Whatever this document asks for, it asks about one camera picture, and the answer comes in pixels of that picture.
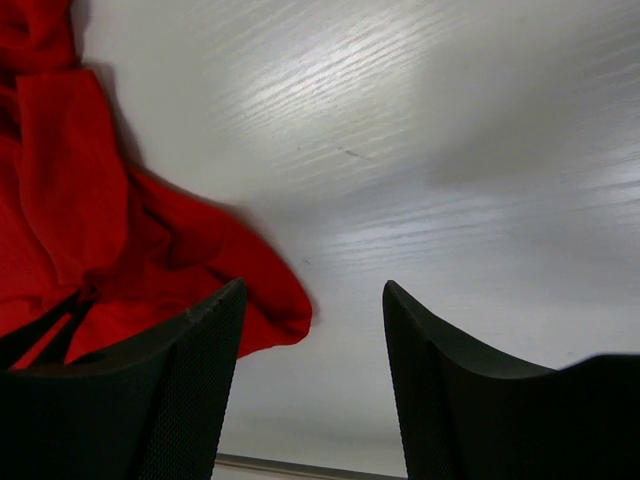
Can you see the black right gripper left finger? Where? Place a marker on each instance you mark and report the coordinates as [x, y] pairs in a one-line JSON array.
[[149, 407]]

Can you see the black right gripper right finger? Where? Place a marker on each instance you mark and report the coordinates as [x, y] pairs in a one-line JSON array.
[[469, 411]]

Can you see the red t shirt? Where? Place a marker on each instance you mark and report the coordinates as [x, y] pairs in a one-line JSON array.
[[93, 249]]

